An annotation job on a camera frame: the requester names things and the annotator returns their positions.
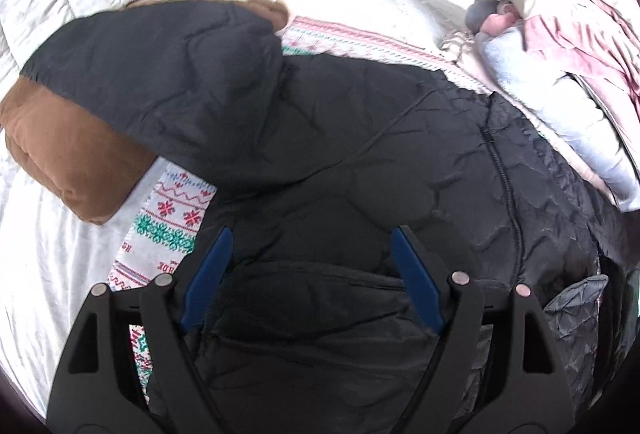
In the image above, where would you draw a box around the black quilted puffer jacket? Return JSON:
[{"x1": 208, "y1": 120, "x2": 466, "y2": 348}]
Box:
[{"x1": 18, "y1": 0, "x2": 638, "y2": 433}]

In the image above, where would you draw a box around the grey bed cover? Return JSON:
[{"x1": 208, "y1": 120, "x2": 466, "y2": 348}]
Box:
[{"x1": 1, "y1": 0, "x2": 472, "y2": 416}]

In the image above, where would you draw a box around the patterned nordic blanket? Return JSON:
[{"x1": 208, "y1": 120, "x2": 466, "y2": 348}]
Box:
[{"x1": 106, "y1": 15, "x2": 497, "y2": 395}]

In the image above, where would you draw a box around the brown folded fleece garment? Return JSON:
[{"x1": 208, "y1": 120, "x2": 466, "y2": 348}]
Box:
[{"x1": 1, "y1": 0, "x2": 288, "y2": 224}]

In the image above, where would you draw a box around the light blue duvet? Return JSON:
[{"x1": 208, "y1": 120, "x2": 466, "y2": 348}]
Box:
[{"x1": 476, "y1": 23, "x2": 639, "y2": 212}]

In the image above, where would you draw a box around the pink velvet blanket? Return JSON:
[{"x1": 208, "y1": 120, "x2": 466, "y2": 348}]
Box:
[{"x1": 505, "y1": 0, "x2": 639, "y2": 138}]

